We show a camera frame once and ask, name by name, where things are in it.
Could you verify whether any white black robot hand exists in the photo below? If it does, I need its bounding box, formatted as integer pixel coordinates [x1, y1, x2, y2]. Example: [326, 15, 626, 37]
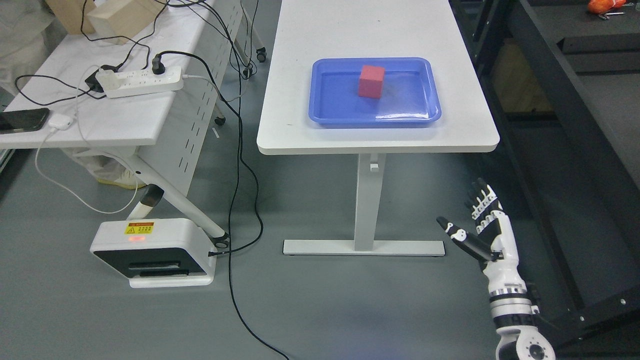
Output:
[436, 177, 528, 297]

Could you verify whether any pink block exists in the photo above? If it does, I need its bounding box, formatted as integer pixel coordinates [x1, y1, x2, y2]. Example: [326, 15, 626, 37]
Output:
[358, 64, 386, 100]

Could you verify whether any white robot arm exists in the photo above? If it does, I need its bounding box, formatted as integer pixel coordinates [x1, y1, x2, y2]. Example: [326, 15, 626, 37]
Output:
[489, 287, 556, 360]

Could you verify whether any blue plastic tray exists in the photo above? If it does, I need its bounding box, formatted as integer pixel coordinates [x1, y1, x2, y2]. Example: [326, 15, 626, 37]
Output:
[308, 57, 442, 128]

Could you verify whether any black metal shelf right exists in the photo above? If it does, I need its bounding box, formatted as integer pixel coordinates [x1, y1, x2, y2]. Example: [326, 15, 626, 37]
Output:
[450, 0, 639, 360]

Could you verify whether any white table with leg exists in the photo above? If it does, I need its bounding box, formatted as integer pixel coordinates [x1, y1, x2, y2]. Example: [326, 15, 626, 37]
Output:
[256, 0, 499, 257]

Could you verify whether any white floor device box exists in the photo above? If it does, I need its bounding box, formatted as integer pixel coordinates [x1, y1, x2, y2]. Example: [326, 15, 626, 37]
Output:
[90, 218, 217, 289]

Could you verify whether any white folding desk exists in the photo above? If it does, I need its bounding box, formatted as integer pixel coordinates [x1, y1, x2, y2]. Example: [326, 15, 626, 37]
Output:
[1, 0, 243, 241]

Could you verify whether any white power strip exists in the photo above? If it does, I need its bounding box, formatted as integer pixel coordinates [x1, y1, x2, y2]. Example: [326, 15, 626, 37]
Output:
[95, 66, 184, 99]

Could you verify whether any wooden box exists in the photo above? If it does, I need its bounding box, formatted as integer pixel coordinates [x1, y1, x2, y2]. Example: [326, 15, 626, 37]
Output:
[86, 0, 165, 44]

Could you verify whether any black phone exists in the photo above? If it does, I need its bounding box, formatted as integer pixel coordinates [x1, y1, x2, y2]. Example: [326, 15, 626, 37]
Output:
[0, 108, 50, 135]

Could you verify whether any cardboard box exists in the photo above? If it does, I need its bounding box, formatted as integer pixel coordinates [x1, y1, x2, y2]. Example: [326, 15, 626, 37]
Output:
[45, 0, 96, 35]

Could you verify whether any black floor cable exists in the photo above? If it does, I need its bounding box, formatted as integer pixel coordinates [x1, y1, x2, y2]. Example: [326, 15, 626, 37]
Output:
[152, 50, 291, 360]

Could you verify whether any white charger with cable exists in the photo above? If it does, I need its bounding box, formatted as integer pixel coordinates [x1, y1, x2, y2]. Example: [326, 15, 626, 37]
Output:
[33, 115, 138, 215]

